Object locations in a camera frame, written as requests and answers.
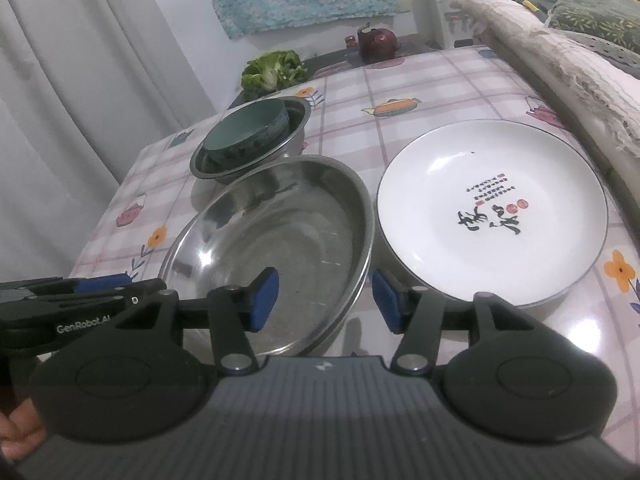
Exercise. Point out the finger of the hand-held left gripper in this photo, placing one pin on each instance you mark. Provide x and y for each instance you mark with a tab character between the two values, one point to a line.
102	284
145	291

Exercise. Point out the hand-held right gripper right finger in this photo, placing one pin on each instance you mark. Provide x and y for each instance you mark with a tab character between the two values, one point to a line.
387	305

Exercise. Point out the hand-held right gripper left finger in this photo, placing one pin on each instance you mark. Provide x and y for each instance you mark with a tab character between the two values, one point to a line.
263	300

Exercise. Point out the wide steel bowl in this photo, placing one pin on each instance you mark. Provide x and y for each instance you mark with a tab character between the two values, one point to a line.
250	174

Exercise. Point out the white printed ceramic plate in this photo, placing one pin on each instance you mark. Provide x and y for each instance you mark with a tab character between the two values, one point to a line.
475	185

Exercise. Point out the dark green ceramic bowl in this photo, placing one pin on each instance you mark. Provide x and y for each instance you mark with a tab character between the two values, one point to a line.
245	130

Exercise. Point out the small steel bowl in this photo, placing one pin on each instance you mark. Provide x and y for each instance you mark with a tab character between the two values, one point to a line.
299	116

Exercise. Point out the person's left hand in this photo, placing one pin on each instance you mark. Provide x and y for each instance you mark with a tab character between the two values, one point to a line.
20	430

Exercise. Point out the white curtain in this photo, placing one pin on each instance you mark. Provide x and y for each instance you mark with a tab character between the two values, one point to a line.
75	85

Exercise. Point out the green leafy lettuce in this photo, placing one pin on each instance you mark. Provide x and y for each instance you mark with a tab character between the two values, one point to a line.
272	71

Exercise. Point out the small red jar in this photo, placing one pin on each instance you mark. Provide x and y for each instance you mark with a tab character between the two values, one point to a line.
350	41

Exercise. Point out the white water dispenser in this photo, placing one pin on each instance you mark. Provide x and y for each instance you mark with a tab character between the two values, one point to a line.
457	20

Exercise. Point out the rolled white quilt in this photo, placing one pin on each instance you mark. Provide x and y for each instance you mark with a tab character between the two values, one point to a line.
550	60

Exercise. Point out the green patterned cushion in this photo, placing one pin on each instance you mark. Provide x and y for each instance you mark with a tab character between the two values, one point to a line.
595	15

